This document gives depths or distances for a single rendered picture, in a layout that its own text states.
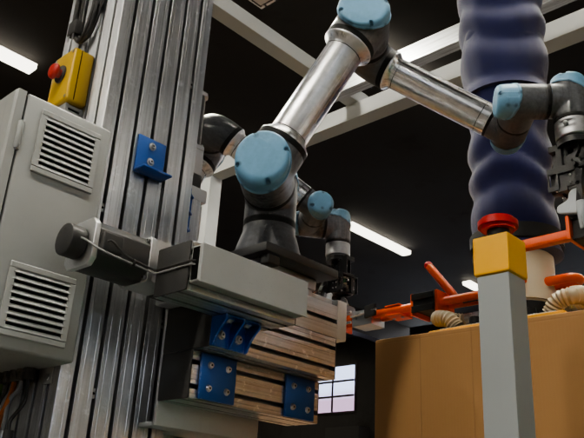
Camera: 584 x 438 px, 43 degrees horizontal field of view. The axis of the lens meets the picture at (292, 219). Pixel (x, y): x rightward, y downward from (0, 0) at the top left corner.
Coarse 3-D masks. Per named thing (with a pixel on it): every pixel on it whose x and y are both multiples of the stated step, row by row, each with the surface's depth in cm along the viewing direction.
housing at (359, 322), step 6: (354, 312) 211; (360, 312) 210; (354, 318) 210; (360, 318) 209; (366, 318) 207; (372, 318) 206; (378, 318) 209; (354, 324) 210; (360, 324) 208; (366, 324) 207; (372, 324) 206; (378, 324) 208; (366, 330) 213
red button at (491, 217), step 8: (488, 216) 130; (496, 216) 129; (504, 216) 129; (512, 216) 129; (480, 224) 131; (488, 224) 130; (496, 224) 129; (504, 224) 129; (512, 224) 130; (488, 232) 131; (496, 232) 129; (512, 232) 132
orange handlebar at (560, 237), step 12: (528, 240) 152; (540, 240) 151; (552, 240) 149; (564, 240) 147; (552, 276) 173; (564, 276) 170; (576, 276) 169; (564, 288) 175; (444, 300) 191; (456, 300) 189; (468, 300) 187; (384, 312) 204; (396, 312) 201; (408, 312) 203; (348, 324) 217
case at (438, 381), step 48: (432, 336) 171; (528, 336) 155; (576, 336) 148; (384, 384) 175; (432, 384) 167; (480, 384) 159; (576, 384) 145; (384, 432) 171; (432, 432) 163; (480, 432) 155; (576, 432) 142
